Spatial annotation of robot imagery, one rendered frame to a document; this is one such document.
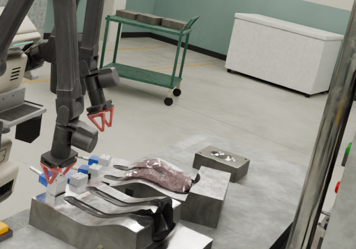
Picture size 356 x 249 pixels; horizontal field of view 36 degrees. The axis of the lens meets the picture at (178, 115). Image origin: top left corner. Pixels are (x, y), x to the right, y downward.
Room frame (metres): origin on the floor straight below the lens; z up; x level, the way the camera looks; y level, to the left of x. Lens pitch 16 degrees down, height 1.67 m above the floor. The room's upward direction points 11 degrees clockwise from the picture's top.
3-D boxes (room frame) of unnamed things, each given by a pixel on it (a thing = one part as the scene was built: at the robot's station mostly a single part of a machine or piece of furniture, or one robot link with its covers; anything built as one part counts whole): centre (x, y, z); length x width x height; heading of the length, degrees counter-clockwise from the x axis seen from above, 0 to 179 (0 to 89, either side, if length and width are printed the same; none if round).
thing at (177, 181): (1.84, 0.03, 0.90); 0.26 x 0.18 x 0.08; 82
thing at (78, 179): (1.66, 0.32, 0.89); 0.13 x 0.05 x 0.05; 63
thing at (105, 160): (1.94, 0.29, 0.85); 0.13 x 0.05 x 0.05; 82
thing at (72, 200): (1.51, 0.11, 0.92); 0.35 x 0.16 x 0.09; 64
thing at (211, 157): (2.22, -0.23, 0.83); 0.20 x 0.15 x 0.07; 64
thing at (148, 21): (6.26, 0.50, 0.50); 0.98 x 0.55 x 1.01; 82
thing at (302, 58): (8.49, -1.41, 0.47); 1.52 x 0.77 x 0.94; 57
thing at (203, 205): (1.85, 0.03, 0.85); 0.50 x 0.26 x 0.11; 82
